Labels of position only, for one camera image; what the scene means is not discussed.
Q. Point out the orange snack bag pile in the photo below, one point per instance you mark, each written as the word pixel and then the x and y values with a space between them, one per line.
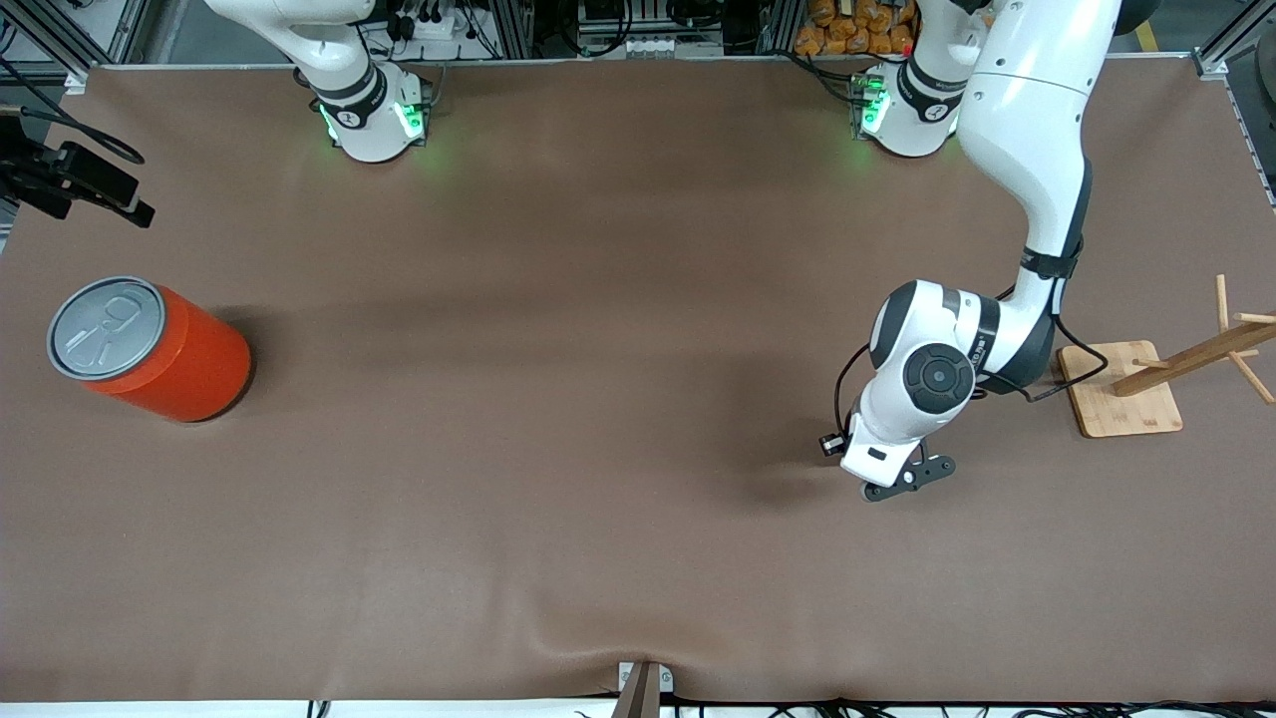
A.
pixel 857 28

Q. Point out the brown table cover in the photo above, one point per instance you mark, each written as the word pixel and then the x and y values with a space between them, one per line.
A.
pixel 498 519

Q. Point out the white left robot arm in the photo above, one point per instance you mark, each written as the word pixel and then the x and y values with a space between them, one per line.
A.
pixel 1037 130

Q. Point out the white connector strip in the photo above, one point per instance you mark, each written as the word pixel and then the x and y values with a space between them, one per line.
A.
pixel 638 46

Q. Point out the aluminium frame post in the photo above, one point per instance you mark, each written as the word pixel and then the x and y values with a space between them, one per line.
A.
pixel 1231 45
pixel 60 35

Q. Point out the wooden cup rack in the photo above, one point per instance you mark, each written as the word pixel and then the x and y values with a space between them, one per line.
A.
pixel 1116 394

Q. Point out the white power strip with plugs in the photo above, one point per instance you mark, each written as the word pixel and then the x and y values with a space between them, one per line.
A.
pixel 434 22

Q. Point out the large orange can silver lid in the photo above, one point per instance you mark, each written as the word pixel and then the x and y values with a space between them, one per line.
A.
pixel 169 359

